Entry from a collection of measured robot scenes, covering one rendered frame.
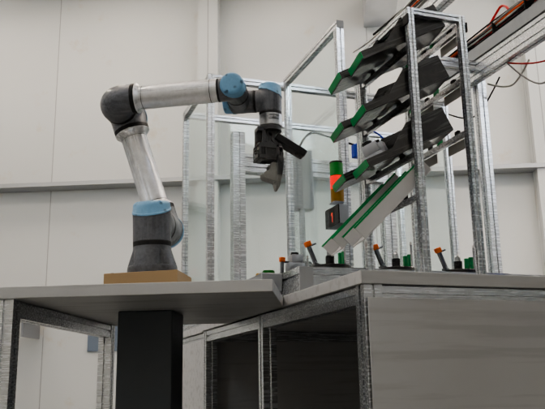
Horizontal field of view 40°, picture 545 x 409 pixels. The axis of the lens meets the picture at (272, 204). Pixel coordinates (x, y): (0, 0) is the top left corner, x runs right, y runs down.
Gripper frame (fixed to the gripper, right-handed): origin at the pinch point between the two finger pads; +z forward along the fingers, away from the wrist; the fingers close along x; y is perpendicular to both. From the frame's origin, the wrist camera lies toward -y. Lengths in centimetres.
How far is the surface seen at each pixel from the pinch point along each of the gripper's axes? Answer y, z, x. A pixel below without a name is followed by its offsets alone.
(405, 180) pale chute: -21, 8, 45
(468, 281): -22, 39, 70
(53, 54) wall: 46, -446, -906
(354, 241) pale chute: -11.6, 22.8, 30.6
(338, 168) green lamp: -31.6, -15.1, -21.6
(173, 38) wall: -130, -463, -829
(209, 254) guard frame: 1, 7, -87
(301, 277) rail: -2.6, 30.6, 11.9
